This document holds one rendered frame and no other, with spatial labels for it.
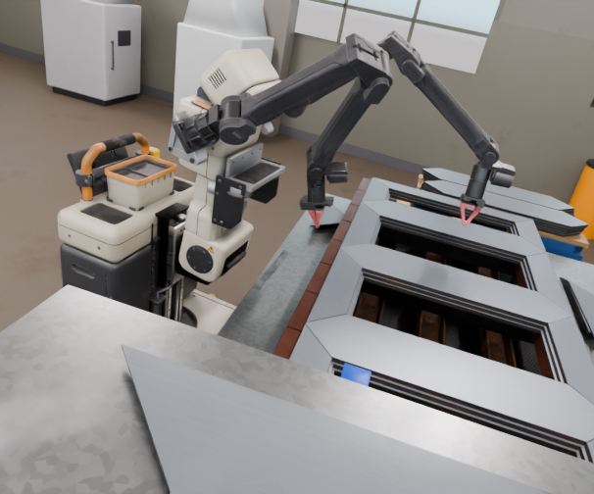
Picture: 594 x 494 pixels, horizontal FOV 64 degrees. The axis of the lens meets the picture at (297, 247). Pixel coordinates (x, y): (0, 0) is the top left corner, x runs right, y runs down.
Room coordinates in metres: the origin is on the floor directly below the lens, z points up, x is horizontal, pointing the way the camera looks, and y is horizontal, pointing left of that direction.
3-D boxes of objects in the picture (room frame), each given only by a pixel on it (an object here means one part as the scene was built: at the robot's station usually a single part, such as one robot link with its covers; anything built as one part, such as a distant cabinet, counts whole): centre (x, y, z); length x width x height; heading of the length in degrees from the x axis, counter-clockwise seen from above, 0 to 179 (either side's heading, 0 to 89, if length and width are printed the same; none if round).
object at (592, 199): (4.32, -2.63, 0.33); 0.43 x 0.41 x 0.65; 72
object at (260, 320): (1.61, -0.04, 0.67); 1.30 x 0.20 x 0.03; 169
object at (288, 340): (1.39, -0.12, 0.80); 1.62 x 0.04 x 0.06; 169
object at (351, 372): (0.76, -0.18, 0.88); 0.06 x 0.06 x 0.02; 79
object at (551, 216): (2.28, -0.94, 0.82); 0.80 x 0.40 x 0.06; 79
